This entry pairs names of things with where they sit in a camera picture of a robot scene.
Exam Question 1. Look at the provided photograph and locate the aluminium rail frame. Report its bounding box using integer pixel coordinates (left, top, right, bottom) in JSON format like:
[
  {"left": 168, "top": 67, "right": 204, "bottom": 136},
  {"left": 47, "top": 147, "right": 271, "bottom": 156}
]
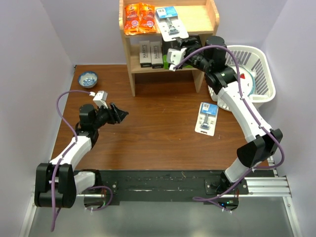
[{"left": 20, "top": 168, "right": 301, "bottom": 237}]

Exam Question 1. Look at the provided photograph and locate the white watermelon pattern plate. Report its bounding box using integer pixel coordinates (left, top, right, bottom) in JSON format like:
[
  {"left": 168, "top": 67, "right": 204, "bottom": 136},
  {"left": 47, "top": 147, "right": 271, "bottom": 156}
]
[{"left": 238, "top": 66, "right": 255, "bottom": 97}]

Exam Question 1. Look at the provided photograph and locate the wooden two-tier shelf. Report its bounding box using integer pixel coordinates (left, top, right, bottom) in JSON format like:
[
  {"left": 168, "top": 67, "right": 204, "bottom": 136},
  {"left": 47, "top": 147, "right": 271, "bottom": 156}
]
[{"left": 118, "top": 0, "right": 220, "bottom": 96}]

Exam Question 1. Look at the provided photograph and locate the white Harry's razor box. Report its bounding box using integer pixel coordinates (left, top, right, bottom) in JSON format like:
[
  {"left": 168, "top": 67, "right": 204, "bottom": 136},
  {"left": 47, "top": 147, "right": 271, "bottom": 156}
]
[{"left": 150, "top": 41, "right": 163, "bottom": 69}]

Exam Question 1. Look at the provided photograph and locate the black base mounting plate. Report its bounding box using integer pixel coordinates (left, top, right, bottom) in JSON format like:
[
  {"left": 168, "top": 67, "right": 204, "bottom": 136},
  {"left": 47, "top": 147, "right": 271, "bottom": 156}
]
[{"left": 43, "top": 169, "right": 275, "bottom": 210}]

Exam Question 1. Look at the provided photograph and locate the blue white ceramic bowl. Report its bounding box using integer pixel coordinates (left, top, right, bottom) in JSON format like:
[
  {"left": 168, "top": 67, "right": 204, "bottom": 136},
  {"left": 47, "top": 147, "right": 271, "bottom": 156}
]
[{"left": 78, "top": 71, "right": 98, "bottom": 89}]

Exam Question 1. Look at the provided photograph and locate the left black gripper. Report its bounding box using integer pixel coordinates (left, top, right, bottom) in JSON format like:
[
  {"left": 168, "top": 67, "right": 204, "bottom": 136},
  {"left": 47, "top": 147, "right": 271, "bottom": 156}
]
[{"left": 92, "top": 102, "right": 128, "bottom": 129}]

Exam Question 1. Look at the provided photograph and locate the orange razor bag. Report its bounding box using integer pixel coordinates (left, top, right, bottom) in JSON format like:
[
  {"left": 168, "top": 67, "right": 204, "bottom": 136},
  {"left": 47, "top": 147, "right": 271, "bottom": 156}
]
[
  {"left": 124, "top": 3, "right": 140, "bottom": 36},
  {"left": 138, "top": 2, "right": 157, "bottom": 34}
]

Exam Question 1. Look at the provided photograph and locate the silver Harry's razor box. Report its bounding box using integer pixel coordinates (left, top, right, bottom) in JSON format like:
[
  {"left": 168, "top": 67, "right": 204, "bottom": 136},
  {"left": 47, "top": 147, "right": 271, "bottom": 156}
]
[{"left": 139, "top": 40, "right": 152, "bottom": 68}]

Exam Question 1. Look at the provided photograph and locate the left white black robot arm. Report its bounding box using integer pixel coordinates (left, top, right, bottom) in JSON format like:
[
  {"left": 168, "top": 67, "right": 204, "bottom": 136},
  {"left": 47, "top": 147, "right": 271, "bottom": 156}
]
[{"left": 34, "top": 103, "right": 129, "bottom": 208}]

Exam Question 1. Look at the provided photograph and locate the blue razor blister pack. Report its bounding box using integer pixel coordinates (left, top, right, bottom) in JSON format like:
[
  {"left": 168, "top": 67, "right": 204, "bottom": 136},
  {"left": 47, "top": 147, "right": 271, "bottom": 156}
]
[
  {"left": 155, "top": 6, "right": 189, "bottom": 42},
  {"left": 195, "top": 102, "right": 219, "bottom": 136}
]

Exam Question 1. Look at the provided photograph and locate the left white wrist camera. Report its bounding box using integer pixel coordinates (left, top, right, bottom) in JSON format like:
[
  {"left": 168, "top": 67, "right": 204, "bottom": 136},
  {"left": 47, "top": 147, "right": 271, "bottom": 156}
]
[{"left": 89, "top": 91, "right": 108, "bottom": 109}]

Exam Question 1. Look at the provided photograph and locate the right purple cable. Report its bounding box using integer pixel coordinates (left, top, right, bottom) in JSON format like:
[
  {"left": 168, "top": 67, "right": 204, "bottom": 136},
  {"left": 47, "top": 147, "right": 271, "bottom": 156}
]
[{"left": 174, "top": 45, "right": 286, "bottom": 208}]

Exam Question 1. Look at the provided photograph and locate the white plastic laundry basket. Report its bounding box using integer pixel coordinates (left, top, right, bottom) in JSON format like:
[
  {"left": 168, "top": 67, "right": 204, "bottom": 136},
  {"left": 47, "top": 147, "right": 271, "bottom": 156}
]
[{"left": 207, "top": 44, "right": 276, "bottom": 111}]

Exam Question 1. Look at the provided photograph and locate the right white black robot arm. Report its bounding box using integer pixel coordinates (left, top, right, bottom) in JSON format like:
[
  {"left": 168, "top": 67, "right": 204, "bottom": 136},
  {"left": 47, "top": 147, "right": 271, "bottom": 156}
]
[{"left": 168, "top": 36, "right": 283, "bottom": 195}]

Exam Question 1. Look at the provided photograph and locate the black green razor box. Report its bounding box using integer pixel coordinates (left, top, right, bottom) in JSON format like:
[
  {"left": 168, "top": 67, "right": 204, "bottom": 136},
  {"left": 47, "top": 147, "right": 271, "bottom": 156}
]
[
  {"left": 182, "top": 35, "right": 207, "bottom": 71},
  {"left": 162, "top": 40, "right": 178, "bottom": 70}
]

